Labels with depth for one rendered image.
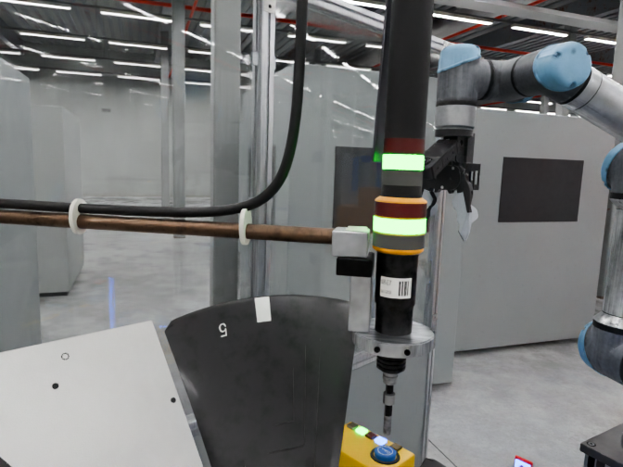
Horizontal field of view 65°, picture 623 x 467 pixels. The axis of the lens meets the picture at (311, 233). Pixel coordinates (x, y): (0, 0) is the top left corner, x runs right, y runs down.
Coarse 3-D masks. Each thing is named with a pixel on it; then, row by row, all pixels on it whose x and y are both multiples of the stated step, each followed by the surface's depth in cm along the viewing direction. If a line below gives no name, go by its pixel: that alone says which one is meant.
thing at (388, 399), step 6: (390, 390) 43; (384, 396) 43; (390, 396) 43; (384, 402) 43; (390, 402) 43; (390, 408) 43; (384, 414) 43; (390, 414) 43; (384, 420) 43; (390, 420) 43; (384, 426) 43; (390, 426) 43; (384, 432) 43; (390, 432) 43
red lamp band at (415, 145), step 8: (384, 144) 40; (392, 144) 39; (400, 144) 38; (408, 144) 38; (416, 144) 38; (424, 144) 39; (384, 152) 40; (392, 152) 39; (400, 152) 39; (408, 152) 38; (416, 152) 39; (424, 152) 39
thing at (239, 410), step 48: (192, 336) 55; (240, 336) 55; (288, 336) 55; (336, 336) 56; (192, 384) 53; (240, 384) 52; (288, 384) 52; (336, 384) 52; (240, 432) 50; (288, 432) 49; (336, 432) 49
